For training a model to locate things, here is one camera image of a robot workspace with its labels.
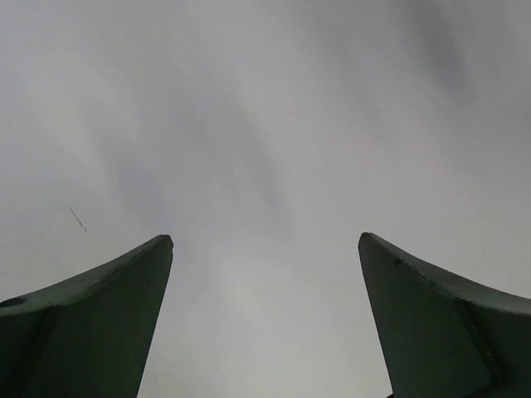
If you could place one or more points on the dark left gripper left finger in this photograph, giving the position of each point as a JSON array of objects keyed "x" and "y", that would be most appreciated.
[{"x": 89, "y": 335}]

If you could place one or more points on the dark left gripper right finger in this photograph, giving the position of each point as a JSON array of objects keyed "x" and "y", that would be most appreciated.
[{"x": 443, "y": 335}]

